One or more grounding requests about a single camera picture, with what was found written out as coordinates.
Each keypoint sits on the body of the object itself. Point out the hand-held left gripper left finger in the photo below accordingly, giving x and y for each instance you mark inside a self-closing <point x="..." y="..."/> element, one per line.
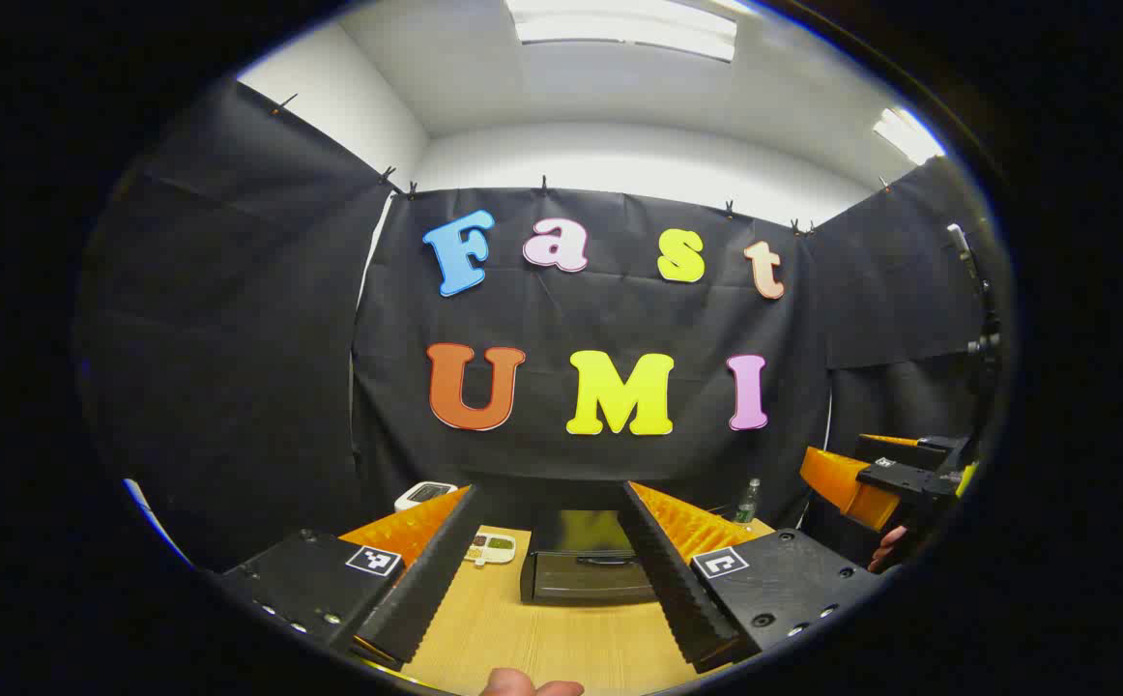
<point x="424" y="582"/>

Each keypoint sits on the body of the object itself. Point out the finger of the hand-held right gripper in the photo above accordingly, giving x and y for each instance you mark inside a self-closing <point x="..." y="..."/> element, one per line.
<point x="914" y="450"/>
<point x="842" y="481"/>

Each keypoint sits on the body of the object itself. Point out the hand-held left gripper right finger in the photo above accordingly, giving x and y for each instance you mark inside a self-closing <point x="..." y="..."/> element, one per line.
<point x="679" y="592"/>

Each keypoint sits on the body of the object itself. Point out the black electric oven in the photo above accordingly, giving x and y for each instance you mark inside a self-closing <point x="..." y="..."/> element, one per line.
<point x="581" y="575"/>

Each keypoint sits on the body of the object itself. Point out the white divided snack dish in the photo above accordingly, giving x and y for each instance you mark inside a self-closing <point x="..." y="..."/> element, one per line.
<point x="492" y="548"/>

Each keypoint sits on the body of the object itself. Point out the white toaster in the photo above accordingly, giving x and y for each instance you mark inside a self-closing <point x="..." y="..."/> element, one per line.
<point x="423" y="494"/>

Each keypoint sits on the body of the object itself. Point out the clear plastic water bottle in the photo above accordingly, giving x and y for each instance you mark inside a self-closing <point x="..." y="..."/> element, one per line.
<point x="747" y="505"/>

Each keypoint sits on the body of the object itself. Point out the black backdrop cloth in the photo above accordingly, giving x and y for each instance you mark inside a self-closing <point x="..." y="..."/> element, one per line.
<point x="233" y="338"/>

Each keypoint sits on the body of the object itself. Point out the ceiling light panel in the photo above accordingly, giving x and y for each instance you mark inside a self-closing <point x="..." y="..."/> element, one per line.
<point x="624" y="27"/>
<point x="907" y="135"/>

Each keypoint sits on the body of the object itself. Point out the black camera stand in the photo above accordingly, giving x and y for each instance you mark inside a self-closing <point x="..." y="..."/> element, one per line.
<point x="985" y="343"/>

